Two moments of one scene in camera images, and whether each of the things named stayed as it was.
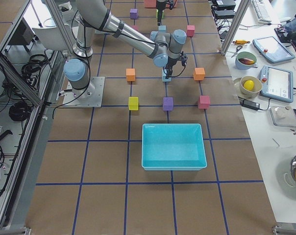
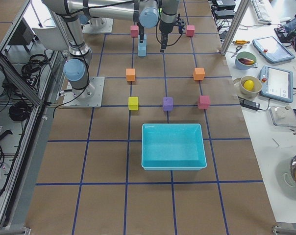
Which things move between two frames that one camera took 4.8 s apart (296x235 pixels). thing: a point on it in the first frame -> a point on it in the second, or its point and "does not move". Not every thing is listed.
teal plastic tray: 173,147 does not move
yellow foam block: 133,103 does not move
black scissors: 237,49 does not move
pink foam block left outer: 190,30 does not move
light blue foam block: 163,76 -> 141,51
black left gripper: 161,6 -> 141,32
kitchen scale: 283,117 does not move
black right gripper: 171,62 -> 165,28
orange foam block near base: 130,73 does not move
